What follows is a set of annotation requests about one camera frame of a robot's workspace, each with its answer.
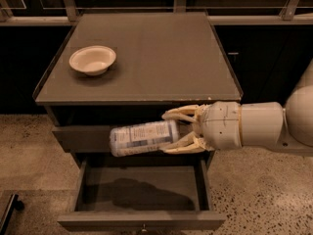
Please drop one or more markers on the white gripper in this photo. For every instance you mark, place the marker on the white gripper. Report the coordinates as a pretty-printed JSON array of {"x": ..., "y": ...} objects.
[{"x": 222, "y": 124}]

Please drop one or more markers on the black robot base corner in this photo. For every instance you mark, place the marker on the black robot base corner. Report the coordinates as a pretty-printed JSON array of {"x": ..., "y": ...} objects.
[{"x": 14, "y": 204}]

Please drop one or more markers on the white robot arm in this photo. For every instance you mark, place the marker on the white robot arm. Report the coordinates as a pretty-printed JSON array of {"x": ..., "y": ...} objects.
[{"x": 280, "y": 128}]

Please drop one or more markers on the grey open middle drawer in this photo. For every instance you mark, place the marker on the grey open middle drawer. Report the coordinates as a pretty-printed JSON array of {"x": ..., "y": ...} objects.
[{"x": 160, "y": 192}]

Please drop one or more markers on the grey drawer cabinet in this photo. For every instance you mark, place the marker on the grey drawer cabinet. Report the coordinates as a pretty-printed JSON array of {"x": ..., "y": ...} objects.
[{"x": 163, "y": 61}]

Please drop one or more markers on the grey top drawer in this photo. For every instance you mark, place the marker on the grey top drawer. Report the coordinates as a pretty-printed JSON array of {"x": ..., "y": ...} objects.
[{"x": 82, "y": 139}]

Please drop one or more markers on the dark background cabinets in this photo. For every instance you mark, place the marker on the dark background cabinets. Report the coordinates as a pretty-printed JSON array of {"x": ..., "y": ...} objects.
[{"x": 268, "y": 60}]

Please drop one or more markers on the round metal middle knob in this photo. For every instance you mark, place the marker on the round metal middle knob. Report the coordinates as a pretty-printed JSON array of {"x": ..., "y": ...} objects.
[{"x": 143, "y": 231}]

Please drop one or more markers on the white paper bowl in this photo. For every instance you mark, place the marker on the white paper bowl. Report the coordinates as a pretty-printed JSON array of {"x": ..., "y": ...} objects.
[{"x": 92, "y": 60}]

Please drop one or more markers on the metal railing with glass panels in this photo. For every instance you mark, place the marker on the metal railing with glass panels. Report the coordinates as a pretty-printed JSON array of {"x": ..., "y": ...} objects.
[{"x": 219, "y": 12}]

